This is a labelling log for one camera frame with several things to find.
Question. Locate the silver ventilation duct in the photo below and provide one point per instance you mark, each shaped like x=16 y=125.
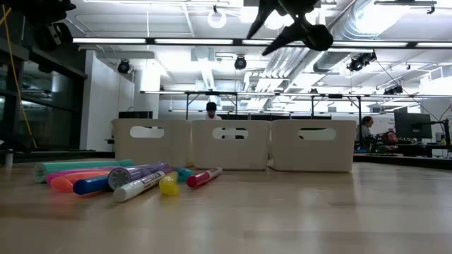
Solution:
x=330 y=61

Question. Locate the black ceiling camera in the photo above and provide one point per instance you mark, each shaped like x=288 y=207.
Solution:
x=240 y=63
x=360 y=61
x=123 y=66
x=393 y=90

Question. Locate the overhead light bar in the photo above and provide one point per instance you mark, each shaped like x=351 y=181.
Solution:
x=109 y=40

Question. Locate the pink highlighter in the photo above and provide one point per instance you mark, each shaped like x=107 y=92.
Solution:
x=70 y=172

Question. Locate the teal-blue marker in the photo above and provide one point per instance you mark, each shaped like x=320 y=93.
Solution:
x=185 y=174

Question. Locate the lavender Sharpie highlighter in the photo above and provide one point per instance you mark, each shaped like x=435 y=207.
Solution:
x=141 y=171

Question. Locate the yellow pole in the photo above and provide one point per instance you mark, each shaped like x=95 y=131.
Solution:
x=24 y=109

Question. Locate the teal Sharpie highlighter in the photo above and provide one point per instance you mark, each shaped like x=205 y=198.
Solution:
x=77 y=165

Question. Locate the red Expo marker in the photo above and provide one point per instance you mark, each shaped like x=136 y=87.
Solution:
x=197 y=180

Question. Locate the orange highlighter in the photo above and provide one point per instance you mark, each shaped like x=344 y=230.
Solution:
x=63 y=184

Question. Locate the white cylinder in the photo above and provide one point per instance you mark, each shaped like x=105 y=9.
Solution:
x=8 y=158

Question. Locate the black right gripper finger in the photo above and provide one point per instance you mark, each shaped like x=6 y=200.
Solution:
x=318 y=37
x=265 y=14

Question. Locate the maroon white marker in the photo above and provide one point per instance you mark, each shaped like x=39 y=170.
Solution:
x=134 y=188

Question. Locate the black screen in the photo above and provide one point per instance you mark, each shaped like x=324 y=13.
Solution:
x=136 y=115

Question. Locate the white plastic bin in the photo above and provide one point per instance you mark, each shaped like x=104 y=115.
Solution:
x=176 y=148
x=231 y=151
x=314 y=155

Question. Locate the blue Expo marker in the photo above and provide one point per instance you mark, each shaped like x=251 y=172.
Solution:
x=90 y=185

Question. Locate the person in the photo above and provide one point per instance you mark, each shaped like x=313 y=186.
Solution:
x=390 y=137
x=366 y=127
x=211 y=107

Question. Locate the yellow highlighter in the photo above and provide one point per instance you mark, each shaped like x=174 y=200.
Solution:
x=169 y=185

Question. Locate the black framed glass partition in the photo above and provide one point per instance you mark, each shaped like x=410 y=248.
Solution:
x=42 y=63

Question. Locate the black background rig frame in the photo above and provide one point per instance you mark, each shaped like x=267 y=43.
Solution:
x=268 y=94

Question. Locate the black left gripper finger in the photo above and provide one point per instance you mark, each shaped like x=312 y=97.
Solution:
x=53 y=39

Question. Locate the black computer monitor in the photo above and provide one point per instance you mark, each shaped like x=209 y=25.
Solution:
x=411 y=125

